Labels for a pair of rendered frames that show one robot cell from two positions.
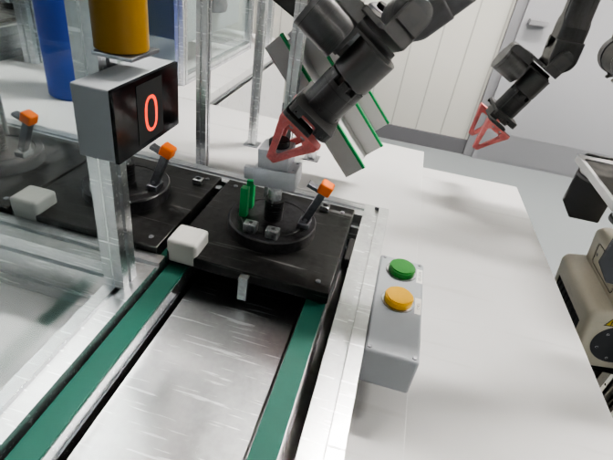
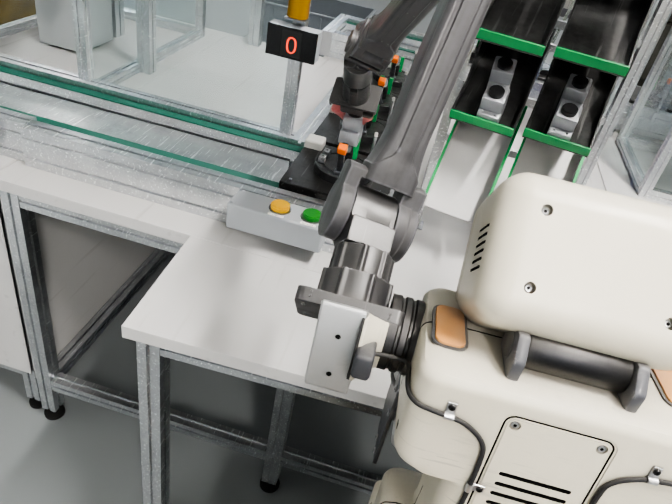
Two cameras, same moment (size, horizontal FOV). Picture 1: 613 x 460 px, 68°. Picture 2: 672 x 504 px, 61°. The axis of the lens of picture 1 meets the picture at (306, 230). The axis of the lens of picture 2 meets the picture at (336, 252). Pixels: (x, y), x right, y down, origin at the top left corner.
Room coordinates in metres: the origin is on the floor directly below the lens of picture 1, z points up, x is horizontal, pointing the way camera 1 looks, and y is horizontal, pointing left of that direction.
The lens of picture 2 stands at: (0.60, -1.17, 1.61)
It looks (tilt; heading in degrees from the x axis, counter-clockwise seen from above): 35 degrees down; 88
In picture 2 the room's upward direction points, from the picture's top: 12 degrees clockwise
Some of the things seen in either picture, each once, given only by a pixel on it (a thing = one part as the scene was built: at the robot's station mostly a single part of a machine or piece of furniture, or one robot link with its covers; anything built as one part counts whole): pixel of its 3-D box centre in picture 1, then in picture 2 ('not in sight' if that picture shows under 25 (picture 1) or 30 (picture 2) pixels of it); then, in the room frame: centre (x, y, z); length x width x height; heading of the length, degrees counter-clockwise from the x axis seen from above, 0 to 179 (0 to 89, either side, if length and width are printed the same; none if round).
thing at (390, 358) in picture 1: (392, 316); (278, 220); (0.49, -0.14, 0.93); 0.21 x 0.07 x 0.06; 171
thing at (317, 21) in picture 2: not in sight; (313, 25); (0.30, 2.18, 0.73); 0.62 x 0.42 x 0.23; 171
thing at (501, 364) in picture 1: (381, 255); (392, 279); (0.76, -0.16, 0.84); 0.90 x 0.70 x 0.03; 174
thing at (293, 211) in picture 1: (272, 222); (343, 168); (0.61, 0.06, 0.98); 0.14 x 0.14 x 0.02
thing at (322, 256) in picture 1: (271, 232); (342, 175); (0.61, 0.06, 0.96); 0.24 x 0.24 x 0.02; 81
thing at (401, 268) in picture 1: (401, 270); (311, 216); (0.56, -0.15, 0.96); 0.04 x 0.04 x 0.02
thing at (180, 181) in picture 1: (124, 168); (367, 117); (0.65, 0.31, 1.01); 0.24 x 0.24 x 0.13; 81
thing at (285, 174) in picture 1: (272, 160); (353, 124); (0.61, 0.07, 1.09); 0.08 x 0.04 x 0.07; 83
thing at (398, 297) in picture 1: (398, 299); (280, 207); (0.49, -0.14, 0.96); 0.04 x 0.04 x 0.02
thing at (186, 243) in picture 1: (187, 245); (314, 145); (0.53, 0.17, 0.97); 0.05 x 0.05 x 0.04; 81
